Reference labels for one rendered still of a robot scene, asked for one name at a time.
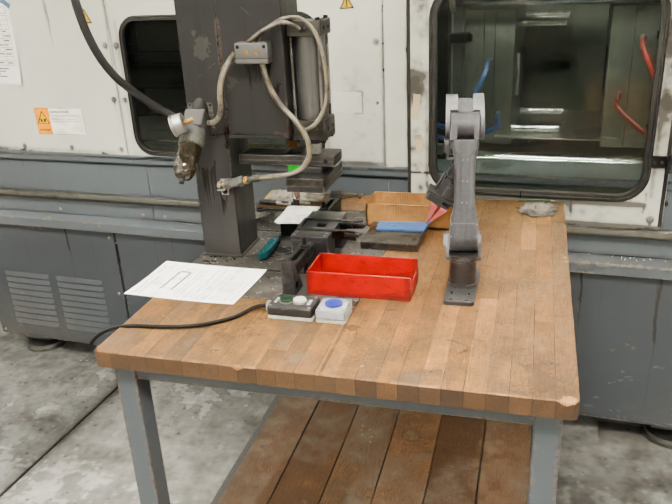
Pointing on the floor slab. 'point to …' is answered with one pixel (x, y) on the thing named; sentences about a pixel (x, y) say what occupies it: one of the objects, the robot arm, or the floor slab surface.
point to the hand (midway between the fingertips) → (428, 221)
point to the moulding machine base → (607, 364)
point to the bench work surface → (381, 380)
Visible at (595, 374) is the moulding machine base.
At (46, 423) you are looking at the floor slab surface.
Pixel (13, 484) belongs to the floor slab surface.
